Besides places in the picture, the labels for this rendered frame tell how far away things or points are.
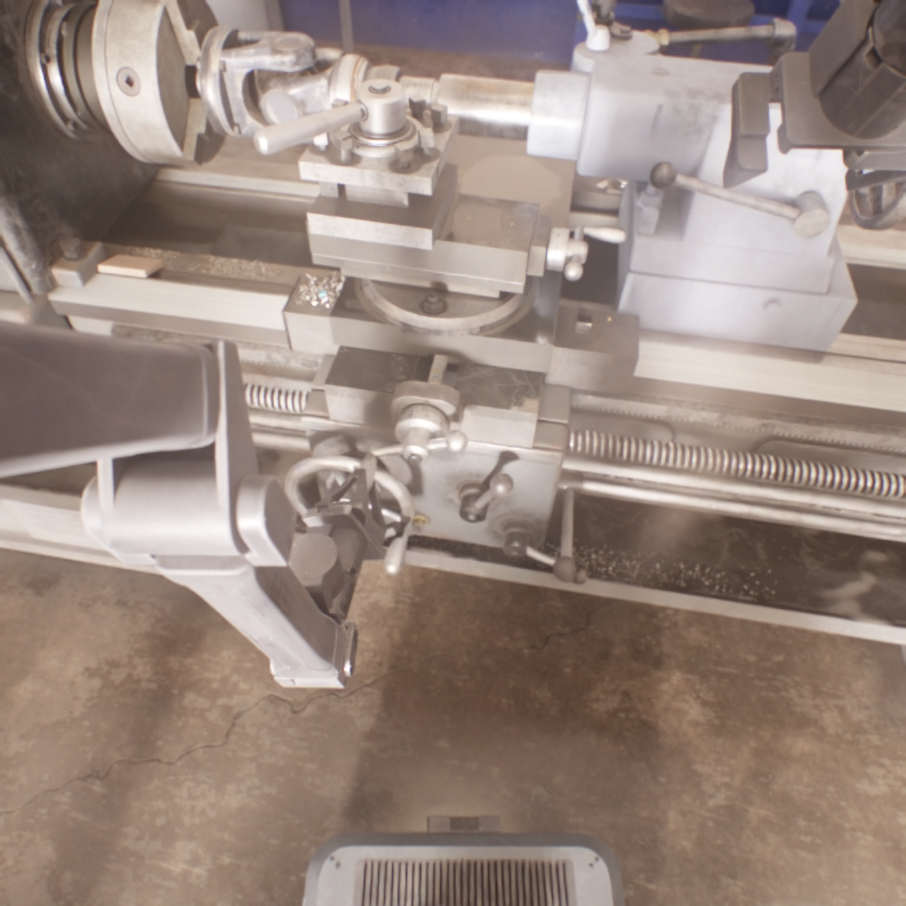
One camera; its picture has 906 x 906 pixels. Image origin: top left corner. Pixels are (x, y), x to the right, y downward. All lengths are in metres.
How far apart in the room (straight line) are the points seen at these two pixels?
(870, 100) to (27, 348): 0.46
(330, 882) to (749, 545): 0.97
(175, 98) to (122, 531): 0.87
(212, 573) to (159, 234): 1.23
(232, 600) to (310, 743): 1.15
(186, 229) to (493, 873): 1.37
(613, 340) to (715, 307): 0.17
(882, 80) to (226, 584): 0.50
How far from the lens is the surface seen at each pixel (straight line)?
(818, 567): 1.52
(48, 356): 0.29
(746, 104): 0.55
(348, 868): 1.32
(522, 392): 0.96
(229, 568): 0.46
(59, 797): 1.78
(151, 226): 1.67
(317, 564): 0.73
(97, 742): 1.78
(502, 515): 1.15
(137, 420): 0.34
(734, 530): 1.49
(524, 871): 1.32
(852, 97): 0.52
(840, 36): 0.53
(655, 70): 1.12
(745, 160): 0.54
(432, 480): 1.10
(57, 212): 1.31
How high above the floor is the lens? 1.56
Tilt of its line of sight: 51 degrees down
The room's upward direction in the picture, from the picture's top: 2 degrees clockwise
